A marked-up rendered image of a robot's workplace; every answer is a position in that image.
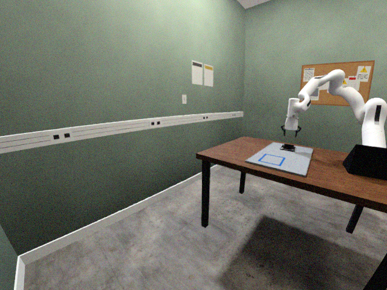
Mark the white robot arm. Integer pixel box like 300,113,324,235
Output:
287,69,387,148

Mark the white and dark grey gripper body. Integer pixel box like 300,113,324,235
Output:
285,118,298,131

